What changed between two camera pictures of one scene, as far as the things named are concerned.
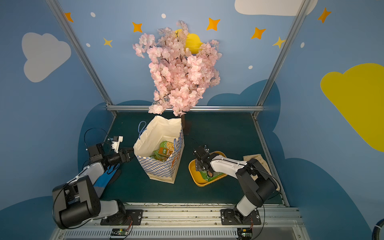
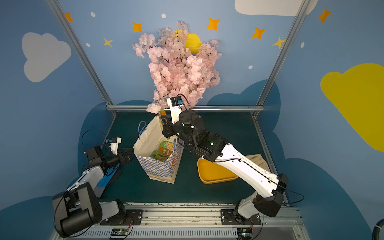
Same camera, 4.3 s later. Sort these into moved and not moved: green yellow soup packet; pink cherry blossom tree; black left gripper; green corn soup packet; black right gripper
Moved: black right gripper
Not moved: green corn soup packet; green yellow soup packet; black left gripper; pink cherry blossom tree
